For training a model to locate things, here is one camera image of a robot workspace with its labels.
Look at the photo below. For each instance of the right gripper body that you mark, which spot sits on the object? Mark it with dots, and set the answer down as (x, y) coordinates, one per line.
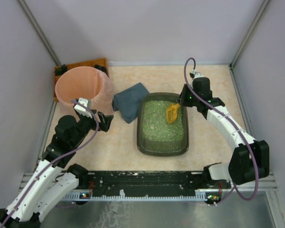
(185, 96)

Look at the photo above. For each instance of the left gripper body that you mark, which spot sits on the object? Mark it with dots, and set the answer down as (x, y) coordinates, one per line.
(95, 119)

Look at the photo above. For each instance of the yellow litter scoop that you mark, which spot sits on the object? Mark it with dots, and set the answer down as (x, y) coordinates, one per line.
(172, 113)

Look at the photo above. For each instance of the bin with pink bag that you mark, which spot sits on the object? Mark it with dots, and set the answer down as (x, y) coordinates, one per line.
(85, 82)

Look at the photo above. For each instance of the dark green litter box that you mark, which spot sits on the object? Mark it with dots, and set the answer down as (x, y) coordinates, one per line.
(156, 137)

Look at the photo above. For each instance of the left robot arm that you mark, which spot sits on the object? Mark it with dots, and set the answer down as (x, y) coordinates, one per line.
(48, 184)

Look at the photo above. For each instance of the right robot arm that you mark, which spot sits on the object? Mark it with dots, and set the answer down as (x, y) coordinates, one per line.
(249, 155)

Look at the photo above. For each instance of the grey-blue cloth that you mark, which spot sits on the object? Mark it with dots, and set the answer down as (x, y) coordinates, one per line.
(127, 101)

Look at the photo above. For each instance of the orange wooden tray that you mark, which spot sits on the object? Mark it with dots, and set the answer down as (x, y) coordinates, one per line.
(89, 63)

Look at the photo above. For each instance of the black object in tray corner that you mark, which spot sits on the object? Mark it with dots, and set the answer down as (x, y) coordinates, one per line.
(61, 70)

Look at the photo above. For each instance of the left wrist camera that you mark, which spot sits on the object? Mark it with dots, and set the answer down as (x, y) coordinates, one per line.
(82, 109)

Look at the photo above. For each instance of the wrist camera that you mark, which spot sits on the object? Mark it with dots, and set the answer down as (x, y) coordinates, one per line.
(82, 109)
(195, 75)

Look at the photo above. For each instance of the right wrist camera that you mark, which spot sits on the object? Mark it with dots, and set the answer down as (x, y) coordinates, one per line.
(195, 75)

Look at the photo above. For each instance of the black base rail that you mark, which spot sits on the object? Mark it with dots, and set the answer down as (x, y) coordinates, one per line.
(148, 186)

